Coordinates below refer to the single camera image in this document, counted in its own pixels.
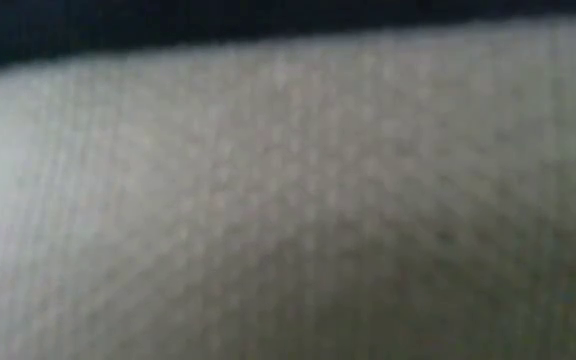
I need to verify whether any navy fabric bin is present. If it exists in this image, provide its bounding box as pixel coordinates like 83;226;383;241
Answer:
0;0;576;360

